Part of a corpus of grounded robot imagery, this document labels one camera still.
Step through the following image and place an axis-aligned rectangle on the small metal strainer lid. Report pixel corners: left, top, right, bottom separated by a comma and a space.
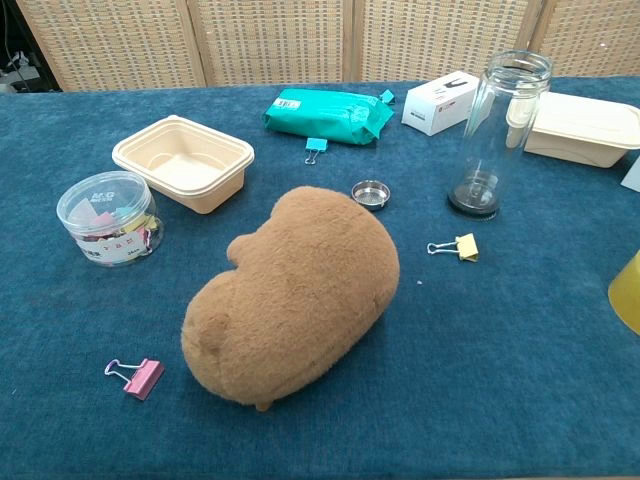
350, 180, 392, 212

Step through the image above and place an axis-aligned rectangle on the clear glass bottle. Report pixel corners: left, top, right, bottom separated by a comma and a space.
446, 49, 554, 222

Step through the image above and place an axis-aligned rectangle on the brown plush toy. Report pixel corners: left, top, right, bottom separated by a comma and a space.
180, 185, 401, 413

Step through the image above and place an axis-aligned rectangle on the green plastic package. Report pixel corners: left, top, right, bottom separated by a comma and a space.
261, 88, 396, 147

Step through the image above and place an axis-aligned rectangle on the open beige food container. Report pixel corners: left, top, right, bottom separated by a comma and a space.
111, 114, 256, 216

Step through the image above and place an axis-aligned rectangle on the yellow binder clip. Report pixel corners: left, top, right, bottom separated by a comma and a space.
426, 232, 480, 263

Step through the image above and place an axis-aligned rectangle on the white cardboard box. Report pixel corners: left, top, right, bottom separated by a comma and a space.
400, 70, 481, 137

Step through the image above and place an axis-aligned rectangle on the blue tablecloth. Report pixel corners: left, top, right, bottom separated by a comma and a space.
0, 74, 640, 480

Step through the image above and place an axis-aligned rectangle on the woven rattan folding screen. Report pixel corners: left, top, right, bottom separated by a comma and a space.
14, 0, 640, 94

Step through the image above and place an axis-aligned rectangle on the clear jar of binder clips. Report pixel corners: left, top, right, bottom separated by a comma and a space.
55, 170, 165, 268

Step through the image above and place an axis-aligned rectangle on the pink binder clip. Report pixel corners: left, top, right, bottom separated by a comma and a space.
103, 357, 166, 402

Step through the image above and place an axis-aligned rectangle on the lidded beige food container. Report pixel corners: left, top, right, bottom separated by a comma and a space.
506, 91, 640, 169

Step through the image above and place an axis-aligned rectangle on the yellow plastic object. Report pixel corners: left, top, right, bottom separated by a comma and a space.
607, 249, 640, 337

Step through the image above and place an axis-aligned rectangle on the pale grey card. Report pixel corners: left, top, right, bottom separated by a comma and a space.
620, 158, 640, 193

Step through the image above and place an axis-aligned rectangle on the dark background equipment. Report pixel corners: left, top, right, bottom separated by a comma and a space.
0, 0, 49, 94

